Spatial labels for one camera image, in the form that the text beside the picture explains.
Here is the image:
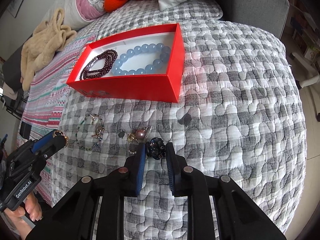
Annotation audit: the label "framed wall picture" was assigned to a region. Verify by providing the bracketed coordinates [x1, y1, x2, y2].
[6, 0, 26, 18]

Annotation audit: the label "red cardboard box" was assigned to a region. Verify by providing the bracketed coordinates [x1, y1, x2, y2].
[66, 23, 185, 103]

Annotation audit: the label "dark red bead bracelet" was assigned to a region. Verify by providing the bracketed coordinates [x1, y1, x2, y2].
[80, 50, 118, 81]

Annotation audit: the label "bookshelf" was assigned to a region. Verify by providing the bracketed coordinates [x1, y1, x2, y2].
[289, 4, 320, 55]

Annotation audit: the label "grey checked quilt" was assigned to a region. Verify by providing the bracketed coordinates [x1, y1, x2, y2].
[24, 20, 308, 240]

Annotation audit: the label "small white pearl bracelet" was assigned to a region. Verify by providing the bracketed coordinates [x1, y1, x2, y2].
[127, 141, 140, 155]

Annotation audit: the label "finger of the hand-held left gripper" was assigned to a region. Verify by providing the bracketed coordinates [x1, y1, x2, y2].
[29, 129, 58, 153]
[41, 134, 67, 159]

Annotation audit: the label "beige plush garment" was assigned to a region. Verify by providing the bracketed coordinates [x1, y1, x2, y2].
[20, 8, 78, 84]

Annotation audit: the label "pink striped patterned blanket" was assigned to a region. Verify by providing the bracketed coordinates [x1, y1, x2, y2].
[14, 29, 101, 206]

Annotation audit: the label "grey upholstered headboard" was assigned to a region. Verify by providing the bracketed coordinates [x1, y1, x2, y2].
[212, 0, 290, 39]

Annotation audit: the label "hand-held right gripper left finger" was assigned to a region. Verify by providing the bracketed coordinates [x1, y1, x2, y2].
[25, 143, 147, 240]

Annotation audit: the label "gold ring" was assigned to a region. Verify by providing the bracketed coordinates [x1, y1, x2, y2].
[55, 130, 69, 148]

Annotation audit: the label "light blue bead bracelet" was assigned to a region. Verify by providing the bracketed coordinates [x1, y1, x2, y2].
[111, 43, 171, 77]

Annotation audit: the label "pink and white comforter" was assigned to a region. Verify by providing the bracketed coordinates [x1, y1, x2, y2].
[42, 0, 108, 31]

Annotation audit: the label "person's left hand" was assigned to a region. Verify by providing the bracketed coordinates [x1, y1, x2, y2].
[4, 195, 43, 240]

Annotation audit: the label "white chair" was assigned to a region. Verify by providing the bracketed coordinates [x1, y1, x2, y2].
[291, 52, 320, 89]

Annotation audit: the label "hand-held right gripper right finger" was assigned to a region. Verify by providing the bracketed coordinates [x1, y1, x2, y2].
[166, 142, 288, 240]

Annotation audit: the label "thin multicolour bead bracelet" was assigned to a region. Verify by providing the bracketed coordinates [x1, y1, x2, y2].
[75, 113, 106, 152]

